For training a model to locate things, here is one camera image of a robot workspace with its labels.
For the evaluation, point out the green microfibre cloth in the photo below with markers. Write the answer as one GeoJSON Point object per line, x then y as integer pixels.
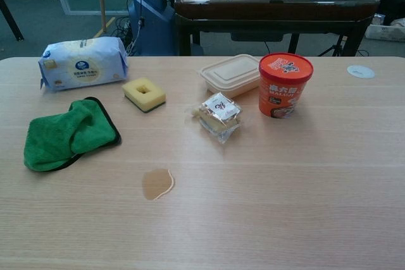
{"type": "Point", "coordinates": [53, 137]}

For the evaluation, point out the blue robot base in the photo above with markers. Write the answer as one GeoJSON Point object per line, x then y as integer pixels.
{"type": "Point", "coordinates": [152, 23]}

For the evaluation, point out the brown liquid spill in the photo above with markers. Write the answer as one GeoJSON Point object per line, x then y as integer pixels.
{"type": "Point", "coordinates": [156, 184]}

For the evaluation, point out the clear wrapped snack packet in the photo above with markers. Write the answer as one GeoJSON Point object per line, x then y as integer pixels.
{"type": "Point", "coordinates": [218, 115]}

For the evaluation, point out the beige lidded lunch box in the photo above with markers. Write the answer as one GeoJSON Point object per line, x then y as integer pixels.
{"type": "Point", "coordinates": [231, 75]}

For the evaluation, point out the yellow sponge with hole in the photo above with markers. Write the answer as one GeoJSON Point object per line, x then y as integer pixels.
{"type": "Point", "coordinates": [155, 96]}

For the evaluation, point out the orange instant noodle cup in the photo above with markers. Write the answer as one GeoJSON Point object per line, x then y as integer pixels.
{"type": "Point", "coordinates": [281, 93]}

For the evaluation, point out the dark wood mahjong table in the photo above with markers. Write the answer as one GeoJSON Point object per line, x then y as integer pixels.
{"type": "Point", "coordinates": [272, 7]}

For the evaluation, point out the white blue tissue pack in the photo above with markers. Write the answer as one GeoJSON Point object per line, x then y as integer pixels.
{"type": "Point", "coordinates": [82, 64]}

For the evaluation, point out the black tripod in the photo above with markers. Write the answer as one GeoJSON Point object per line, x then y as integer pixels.
{"type": "Point", "coordinates": [335, 47]}

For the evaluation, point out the black table leg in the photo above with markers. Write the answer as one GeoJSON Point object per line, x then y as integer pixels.
{"type": "Point", "coordinates": [11, 20]}

